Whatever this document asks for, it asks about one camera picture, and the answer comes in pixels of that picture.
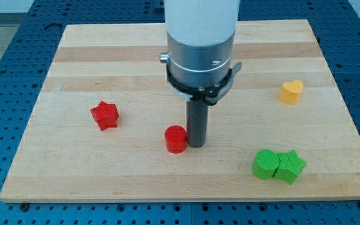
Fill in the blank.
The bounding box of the red cylinder block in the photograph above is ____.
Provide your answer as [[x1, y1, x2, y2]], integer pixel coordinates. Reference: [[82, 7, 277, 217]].
[[164, 125, 187, 154]]

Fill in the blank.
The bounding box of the green star block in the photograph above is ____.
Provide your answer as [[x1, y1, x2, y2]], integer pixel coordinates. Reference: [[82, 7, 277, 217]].
[[274, 149, 307, 185]]

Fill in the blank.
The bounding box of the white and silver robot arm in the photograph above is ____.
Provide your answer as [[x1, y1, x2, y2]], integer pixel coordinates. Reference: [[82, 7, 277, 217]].
[[160, 0, 241, 106]]

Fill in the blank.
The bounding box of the red star block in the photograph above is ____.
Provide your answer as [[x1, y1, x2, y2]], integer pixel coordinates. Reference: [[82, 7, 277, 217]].
[[90, 101, 119, 131]]

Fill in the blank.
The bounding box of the yellow heart block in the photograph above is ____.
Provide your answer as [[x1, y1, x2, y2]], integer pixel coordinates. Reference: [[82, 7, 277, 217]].
[[278, 80, 304, 105]]

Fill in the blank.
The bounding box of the green cylinder block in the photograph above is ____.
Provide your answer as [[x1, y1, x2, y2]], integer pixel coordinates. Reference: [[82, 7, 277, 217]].
[[252, 149, 280, 180]]

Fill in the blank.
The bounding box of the light wooden board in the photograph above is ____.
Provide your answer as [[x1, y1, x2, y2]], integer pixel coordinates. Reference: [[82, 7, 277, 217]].
[[0, 19, 360, 203]]

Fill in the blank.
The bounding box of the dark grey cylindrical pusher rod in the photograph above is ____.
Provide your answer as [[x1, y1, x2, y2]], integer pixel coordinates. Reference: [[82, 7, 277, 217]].
[[186, 101, 209, 148]]

